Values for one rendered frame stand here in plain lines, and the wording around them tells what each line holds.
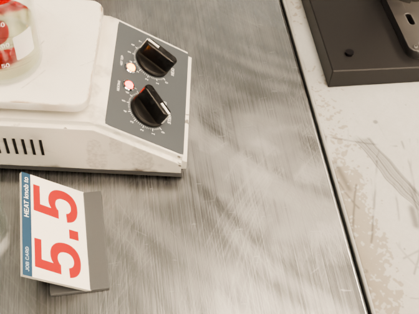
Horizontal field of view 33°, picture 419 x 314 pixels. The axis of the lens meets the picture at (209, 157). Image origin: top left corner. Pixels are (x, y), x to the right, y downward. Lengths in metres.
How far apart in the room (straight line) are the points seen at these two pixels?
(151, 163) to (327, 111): 0.18
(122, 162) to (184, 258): 0.09
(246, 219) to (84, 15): 0.22
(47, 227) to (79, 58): 0.14
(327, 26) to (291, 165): 0.16
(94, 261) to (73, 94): 0.13
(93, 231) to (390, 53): 0.33
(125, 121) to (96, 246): 0.10
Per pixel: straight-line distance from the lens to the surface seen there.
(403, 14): 0.75
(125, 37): 0.63
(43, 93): 0.56
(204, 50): 0.71
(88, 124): 0.56
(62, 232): 0.56
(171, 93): 0.62
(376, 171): 0.64
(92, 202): 0.59
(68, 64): 0.58
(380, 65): 0.70
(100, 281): 0.56
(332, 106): 0.68
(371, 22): 0.74
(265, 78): 0.69
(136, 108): 0.58
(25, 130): 0.57
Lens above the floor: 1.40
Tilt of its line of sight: 53 degrees down
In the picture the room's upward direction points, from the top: 6 degrees clockwise
